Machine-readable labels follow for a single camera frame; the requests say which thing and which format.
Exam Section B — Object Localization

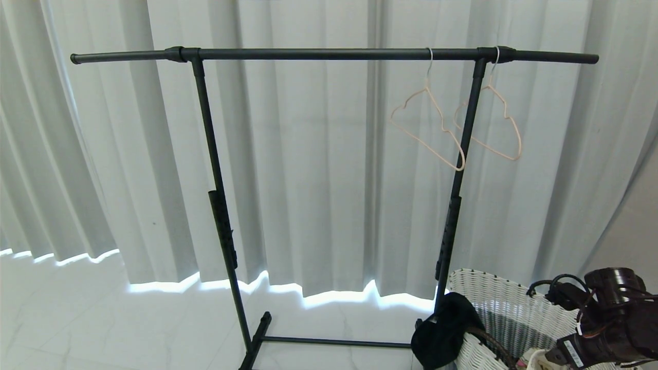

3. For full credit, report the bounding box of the pink clothes hanger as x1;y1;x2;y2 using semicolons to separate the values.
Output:
390;48;466;172
453;47;522;161

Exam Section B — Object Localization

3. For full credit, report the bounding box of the cream printed garment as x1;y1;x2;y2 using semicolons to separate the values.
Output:
522;349;561;370

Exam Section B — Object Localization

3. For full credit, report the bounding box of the black clothes rack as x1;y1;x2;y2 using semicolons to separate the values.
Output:
70;46;599;370

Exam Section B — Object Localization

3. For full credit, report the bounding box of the white laundry basket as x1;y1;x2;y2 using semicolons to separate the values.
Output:
446;268;658;370

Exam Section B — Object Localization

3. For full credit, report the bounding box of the white curtain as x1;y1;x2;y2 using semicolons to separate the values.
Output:
0;0;658;301

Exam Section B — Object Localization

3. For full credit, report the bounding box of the black garment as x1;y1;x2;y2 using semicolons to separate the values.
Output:
411;292;486;369

